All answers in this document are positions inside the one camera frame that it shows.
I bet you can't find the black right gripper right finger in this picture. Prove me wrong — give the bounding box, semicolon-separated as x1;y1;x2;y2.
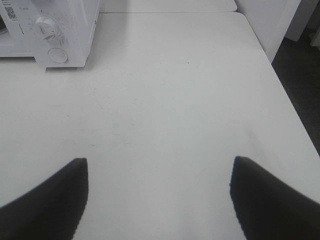
229;156;320;240

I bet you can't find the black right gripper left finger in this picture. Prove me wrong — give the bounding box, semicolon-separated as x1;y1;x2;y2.
0;158;89;240

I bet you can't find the white round door button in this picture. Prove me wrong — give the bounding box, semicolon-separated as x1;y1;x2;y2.
47;48;68;64

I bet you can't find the white microwave oven body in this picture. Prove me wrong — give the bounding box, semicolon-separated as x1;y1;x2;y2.
0;0;100;68

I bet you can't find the white lower timer knob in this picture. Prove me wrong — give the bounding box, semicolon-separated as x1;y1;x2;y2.
32;16;66;47

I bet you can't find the white warning label sticker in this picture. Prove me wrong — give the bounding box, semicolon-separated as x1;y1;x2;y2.
0;0;17;21

